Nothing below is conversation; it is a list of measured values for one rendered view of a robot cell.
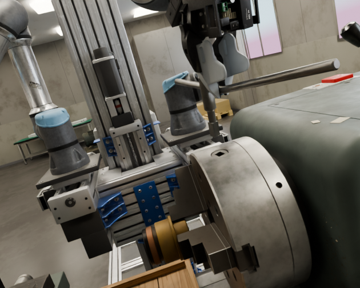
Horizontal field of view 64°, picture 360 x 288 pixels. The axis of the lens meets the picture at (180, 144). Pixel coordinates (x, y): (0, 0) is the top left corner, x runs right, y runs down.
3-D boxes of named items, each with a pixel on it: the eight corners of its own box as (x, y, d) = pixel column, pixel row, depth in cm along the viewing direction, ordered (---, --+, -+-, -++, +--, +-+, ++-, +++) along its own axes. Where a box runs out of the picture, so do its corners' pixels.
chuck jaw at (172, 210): (219, 207, 65) (201, 160, 69) (222, 203, 60) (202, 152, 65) (172, 223, 64) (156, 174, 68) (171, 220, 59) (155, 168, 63)
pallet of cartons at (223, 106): (233, 114, 737) (230, 99, 728) (204, 123, 725) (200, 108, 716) (218, 111, 845) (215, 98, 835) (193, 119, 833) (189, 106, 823)
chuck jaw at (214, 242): (227, 214, 58) (250, 240, 46) (234, 236, 59) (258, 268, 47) (175, 232, 57) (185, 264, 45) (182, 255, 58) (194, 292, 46)
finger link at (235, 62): (245, 99, 43) (234, 35, 39) (220, 94, 48) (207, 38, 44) (260, 91, 44) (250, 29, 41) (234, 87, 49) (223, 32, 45)
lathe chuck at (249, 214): (234, 222, 83) (214, 122, 70) (299, 324, 54) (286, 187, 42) (204, 233, 82) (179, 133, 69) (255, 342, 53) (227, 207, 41)
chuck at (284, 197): (246, 219, 83) (228, 118, 70) (316, 318, 55) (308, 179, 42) (234, 222, 83) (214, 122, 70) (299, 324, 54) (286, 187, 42)
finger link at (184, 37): (192, 75, 43) (181, 11, 39) (187, 74, 44) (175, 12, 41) (218, 67, 45) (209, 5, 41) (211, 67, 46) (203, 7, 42)
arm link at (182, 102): (169, 108, 126) (160, 78, 122) (199, 100, 124) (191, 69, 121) (167, 112, 114) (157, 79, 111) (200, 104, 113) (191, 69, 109)
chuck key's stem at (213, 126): (207, 136, 54) (195, 76, 49) (216, 131, 55) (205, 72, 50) (214, 139, 52) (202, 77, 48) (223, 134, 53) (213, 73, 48)
